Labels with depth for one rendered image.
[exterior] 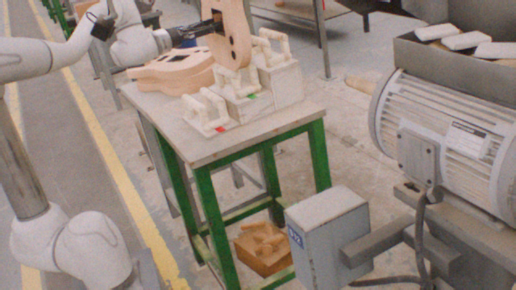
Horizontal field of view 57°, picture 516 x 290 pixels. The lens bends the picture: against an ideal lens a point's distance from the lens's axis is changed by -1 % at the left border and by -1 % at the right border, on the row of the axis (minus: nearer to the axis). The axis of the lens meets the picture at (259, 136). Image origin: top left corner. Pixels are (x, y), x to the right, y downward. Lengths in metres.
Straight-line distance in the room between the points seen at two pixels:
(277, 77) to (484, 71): 1.17
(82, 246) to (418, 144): 0.99
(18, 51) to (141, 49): 0.54
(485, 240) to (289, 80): 1.18
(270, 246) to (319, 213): 1.40
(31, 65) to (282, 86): 0.97
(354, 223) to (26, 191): 0.97
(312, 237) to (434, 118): 0.33
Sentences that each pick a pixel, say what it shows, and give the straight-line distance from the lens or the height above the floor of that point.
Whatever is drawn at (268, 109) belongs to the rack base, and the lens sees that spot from 1.93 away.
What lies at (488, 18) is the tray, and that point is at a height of 1.45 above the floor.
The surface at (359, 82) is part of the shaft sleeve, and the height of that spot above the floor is 1.26.
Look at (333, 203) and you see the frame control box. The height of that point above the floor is 1.12.
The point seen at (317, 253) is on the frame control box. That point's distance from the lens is 1.04.
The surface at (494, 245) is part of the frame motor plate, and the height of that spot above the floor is 1.12.
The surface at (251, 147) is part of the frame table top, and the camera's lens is 1.81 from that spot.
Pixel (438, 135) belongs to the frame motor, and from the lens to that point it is 0.92.
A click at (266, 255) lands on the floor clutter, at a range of 2.47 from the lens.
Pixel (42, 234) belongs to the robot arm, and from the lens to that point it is 1.61.
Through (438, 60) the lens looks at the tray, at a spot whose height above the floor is 1.42.
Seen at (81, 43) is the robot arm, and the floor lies 1.43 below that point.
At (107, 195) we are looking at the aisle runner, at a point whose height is 0.00.
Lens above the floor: 1.75
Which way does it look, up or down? 27 degrees down
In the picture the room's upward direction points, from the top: 12 degrees counter-clockwise
